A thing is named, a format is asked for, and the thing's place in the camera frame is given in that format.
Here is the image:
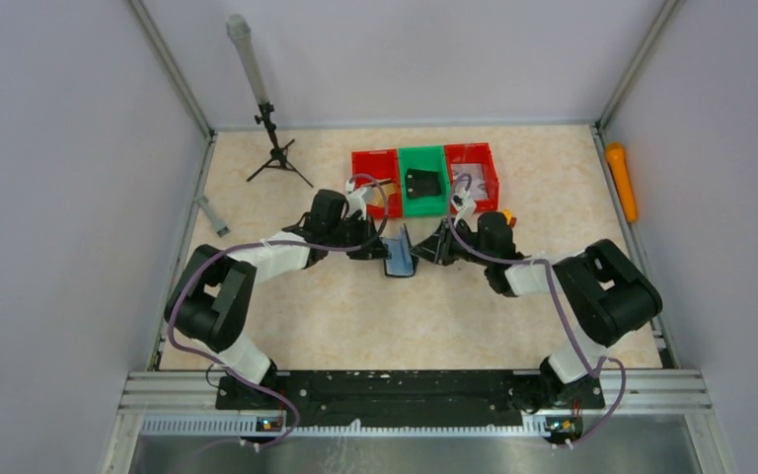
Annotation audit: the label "black leather card holder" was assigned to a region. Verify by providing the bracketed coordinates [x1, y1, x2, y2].
[380, 224, 419, 278]

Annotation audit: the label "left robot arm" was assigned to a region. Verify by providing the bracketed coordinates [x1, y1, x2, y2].
[164, 187, 388, 385]

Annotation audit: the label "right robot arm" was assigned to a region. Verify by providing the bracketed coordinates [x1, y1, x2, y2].
[412, 211, 663, 404]

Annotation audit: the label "grey cards in red bin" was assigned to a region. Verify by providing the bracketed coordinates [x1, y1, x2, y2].
[451, 163, 490, 201]

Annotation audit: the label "gold card in red bin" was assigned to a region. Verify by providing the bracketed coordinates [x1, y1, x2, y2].
[380, 181, 399, 200]

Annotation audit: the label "yellow toy block car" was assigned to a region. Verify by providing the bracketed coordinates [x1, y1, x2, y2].
[500, 209, 517, 227]

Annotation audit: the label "left red plastic bin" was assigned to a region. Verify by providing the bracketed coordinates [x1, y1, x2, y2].
[351, 149, 403, 219]

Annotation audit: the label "red plastic bin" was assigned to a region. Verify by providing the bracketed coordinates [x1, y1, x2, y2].
[443, 142, 500, 212]
[351, 149, 403, 219]

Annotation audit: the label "green plastic bin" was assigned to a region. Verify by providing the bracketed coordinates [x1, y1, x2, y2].
[398, 145, 449, 217]

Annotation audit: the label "right red plastic bin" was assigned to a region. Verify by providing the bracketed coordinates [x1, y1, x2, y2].
[443, 142, 500, 212]

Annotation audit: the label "orange flashlight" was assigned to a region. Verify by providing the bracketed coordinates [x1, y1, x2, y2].
[605, 142, 639, 223]

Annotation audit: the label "black tripod with grey pole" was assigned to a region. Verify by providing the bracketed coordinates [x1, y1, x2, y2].
[226, 14, 314, 188]

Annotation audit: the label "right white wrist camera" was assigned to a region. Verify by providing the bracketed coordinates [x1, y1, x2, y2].
[449, 189, 477, 226]

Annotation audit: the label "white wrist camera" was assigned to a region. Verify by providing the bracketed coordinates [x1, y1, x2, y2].
[449, 189, 477, 226]
[344, 181, 374, 220]

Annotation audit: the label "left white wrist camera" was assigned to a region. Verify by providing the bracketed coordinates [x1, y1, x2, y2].
[344, 181, 374, 220]

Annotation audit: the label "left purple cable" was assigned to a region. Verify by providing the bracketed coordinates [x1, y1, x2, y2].
[167, 173, 391, 450]

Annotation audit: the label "small grey bracket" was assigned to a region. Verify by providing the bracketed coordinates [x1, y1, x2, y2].
[193, 194, 230, 237]

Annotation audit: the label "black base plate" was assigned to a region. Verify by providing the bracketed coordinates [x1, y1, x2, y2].
[215, 369, 606, 441]

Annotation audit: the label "aluminium frame rail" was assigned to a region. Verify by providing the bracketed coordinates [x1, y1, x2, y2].
[102, 369, 735, 473]

